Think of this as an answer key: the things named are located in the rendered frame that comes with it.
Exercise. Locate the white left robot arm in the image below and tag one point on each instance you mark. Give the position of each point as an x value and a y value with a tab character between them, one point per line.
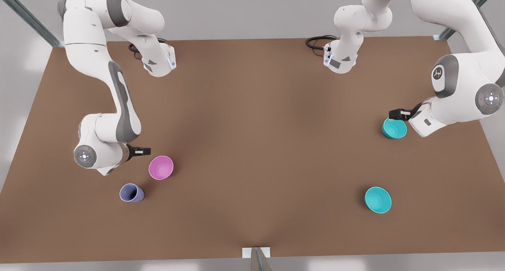
465	66

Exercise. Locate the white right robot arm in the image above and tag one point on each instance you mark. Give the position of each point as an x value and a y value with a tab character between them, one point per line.
86	30

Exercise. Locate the pink bowl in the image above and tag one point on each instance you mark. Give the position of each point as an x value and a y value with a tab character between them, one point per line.
161	167

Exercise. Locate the teal bowl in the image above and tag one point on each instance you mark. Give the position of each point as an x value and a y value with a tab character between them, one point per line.
378	200

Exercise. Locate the teal cup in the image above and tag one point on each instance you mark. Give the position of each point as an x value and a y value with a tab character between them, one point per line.
394	128

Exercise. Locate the purple cup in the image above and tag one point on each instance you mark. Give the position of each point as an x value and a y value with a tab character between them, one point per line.
131	193

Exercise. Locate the silver frame post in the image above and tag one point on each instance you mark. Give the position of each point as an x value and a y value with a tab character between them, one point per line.
467	10
258	259
29	16

